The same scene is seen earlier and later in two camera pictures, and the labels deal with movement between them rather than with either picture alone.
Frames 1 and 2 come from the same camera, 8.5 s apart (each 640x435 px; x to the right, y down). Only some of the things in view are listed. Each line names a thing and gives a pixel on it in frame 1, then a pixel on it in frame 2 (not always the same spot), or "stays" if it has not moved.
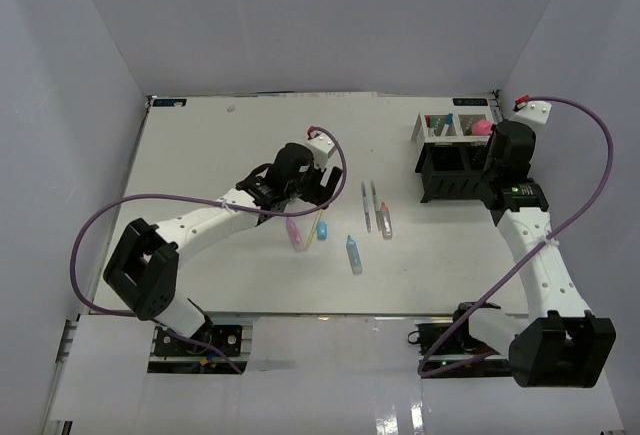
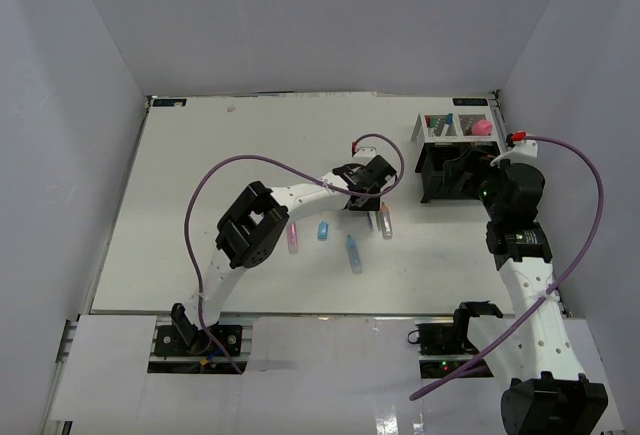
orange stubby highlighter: [385, 217] stays
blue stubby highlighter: [354, 256] stays
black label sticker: [169, 102] stays
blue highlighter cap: [322, 230] stays
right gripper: [494, 128] to [472, 161]
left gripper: [320, 194] to [373, 205]
